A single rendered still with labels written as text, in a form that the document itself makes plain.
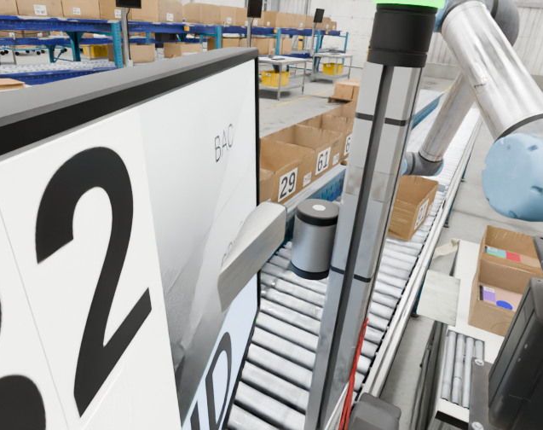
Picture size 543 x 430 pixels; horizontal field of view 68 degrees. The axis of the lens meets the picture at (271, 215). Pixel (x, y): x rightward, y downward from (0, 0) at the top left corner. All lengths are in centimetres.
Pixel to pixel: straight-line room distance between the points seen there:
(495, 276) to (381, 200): 135
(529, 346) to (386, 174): 74
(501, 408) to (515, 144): 61
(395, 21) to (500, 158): 55
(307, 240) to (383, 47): 18
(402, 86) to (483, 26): 82
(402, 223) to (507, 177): 105
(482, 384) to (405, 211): 80
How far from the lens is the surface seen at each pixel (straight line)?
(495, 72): 100
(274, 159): 198
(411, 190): 218
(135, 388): 20
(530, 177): 78
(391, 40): 32
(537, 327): 100
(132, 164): 16
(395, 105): 32
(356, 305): 40
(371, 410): 64
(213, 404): 34
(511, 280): 168
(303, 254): 39
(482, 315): 143
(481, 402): 122
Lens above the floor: 157
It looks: 26 degrees down
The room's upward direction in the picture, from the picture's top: 5 degrees clockwise
